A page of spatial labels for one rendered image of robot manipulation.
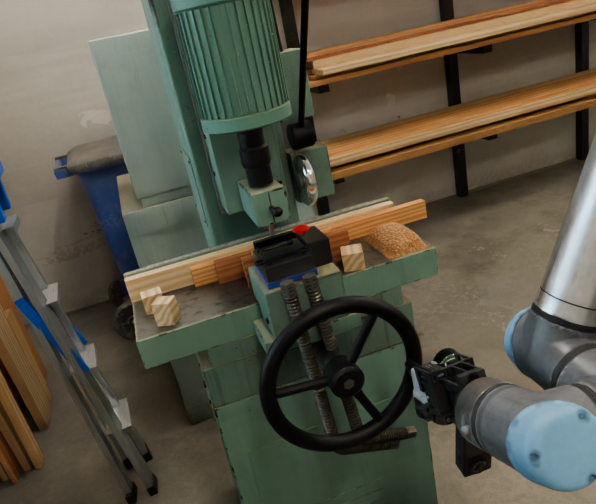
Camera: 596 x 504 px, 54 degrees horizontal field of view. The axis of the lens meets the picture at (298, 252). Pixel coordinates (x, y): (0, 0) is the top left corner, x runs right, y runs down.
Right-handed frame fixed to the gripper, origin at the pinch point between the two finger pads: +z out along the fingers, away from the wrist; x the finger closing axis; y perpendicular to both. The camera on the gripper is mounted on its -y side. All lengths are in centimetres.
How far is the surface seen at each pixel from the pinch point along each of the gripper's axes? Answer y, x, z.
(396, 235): 24.4, -11.3, 20.5
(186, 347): 16.3, 34.3, 19.4
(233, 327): 17.2, 25.1, 19.0
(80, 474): -32, 85, 135
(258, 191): 40.5, 12.5, 24.1
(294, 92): 61, -4, 38
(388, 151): 58, -100, 220
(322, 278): 22.1, 9.1, 7.1
